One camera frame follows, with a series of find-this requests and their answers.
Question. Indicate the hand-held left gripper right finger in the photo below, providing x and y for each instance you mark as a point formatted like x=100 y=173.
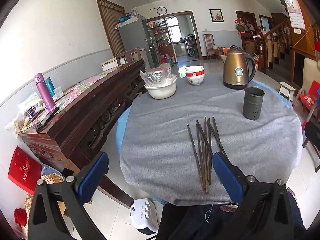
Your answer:
x=227 y=177

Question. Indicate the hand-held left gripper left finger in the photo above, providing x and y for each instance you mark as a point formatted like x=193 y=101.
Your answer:
x=93 y=177

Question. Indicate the bundle of dark chopsticks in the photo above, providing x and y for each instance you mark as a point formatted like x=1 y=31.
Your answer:
x=203 y=155

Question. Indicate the grey metal utensil holder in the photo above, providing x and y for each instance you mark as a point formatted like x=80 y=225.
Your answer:
x=253 y=105

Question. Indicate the gold foil packet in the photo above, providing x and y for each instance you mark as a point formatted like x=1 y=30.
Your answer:
x=52 y=178

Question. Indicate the blue tablecloth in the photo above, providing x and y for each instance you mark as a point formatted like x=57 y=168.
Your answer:
x=122 y=130

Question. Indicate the person's dark trousers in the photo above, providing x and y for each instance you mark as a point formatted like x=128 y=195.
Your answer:
x=190 y=222

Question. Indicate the dark carved wooden sideboard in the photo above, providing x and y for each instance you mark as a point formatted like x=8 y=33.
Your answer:
x=82 y=120

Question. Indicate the white electric heater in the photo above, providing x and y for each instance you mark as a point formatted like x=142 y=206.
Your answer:
x=143 y=215

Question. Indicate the red gift box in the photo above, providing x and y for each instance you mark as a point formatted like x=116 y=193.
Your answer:
x=23 y=171

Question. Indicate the black phone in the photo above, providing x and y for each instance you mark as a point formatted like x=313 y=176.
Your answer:
x=47 y=120

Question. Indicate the grey tablecloth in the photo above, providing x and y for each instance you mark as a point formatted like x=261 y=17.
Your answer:
x=162 y=135

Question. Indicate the small dark jar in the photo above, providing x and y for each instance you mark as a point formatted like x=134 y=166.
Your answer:
x=31 y=113

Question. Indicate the clear plastic cup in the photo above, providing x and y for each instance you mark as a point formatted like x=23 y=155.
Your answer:
x=58 y=93

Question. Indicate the floral table mat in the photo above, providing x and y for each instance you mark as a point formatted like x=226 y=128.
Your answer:
x=85 y=85

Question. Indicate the dark wooden stool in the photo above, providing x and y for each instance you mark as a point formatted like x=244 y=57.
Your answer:
x=312 y=135

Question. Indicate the pink thermos bottle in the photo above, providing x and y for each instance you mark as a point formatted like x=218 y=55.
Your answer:
x=45 y=92

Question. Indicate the teal thermos bottle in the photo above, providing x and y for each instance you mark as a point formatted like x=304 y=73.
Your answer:
x=50 y=87

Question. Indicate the white bowl with red print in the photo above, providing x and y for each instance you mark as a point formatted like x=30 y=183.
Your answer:
x=195 y=80

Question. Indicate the small white stool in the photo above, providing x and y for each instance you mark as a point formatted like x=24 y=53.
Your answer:
x=286 y=90

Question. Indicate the golden electric kettle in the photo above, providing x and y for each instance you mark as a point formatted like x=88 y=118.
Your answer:
x=236 y=70

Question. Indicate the red banded ceramic bowl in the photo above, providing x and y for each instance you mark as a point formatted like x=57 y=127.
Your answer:
x=195 y=74

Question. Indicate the white ceramic pot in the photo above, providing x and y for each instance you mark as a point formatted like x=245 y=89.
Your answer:
x=161 y=91

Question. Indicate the white storage box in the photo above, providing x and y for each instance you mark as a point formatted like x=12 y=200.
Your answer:
x=108 y=64

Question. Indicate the red plastic chair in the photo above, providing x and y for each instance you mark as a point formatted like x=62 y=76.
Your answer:
x=308 y=97

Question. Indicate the clear plastic bag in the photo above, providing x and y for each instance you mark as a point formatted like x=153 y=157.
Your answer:
x=156 y=76

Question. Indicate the dark wooden chair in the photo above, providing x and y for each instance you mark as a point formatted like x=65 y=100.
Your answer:
x=130 y=55

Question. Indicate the cream armchair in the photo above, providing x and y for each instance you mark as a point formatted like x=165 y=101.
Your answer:
x=310 y=72

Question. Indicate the light wooden dining chair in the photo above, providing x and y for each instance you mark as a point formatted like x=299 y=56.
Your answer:
x=208 y=42

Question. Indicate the wooden staircase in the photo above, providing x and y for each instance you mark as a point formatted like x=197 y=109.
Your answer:
x=277 y=45

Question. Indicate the grey refrigerator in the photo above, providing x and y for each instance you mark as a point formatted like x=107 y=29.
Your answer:
x=133 y=38

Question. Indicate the bamboo door curtain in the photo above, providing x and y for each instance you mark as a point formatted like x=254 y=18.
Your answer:
x=111 y=25

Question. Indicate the wooden pillar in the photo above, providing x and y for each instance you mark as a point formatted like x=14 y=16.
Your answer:
x=305 y=40

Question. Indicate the shelf of bottles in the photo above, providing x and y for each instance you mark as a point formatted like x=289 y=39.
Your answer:
x=160 y=32

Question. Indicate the framed wall picture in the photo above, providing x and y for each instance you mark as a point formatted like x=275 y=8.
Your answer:
x=216 y=15

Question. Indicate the wall calendar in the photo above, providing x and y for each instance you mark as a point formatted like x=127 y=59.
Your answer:
x=297 y=15

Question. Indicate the round wall clock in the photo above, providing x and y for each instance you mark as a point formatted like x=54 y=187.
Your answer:
x=161 y=10

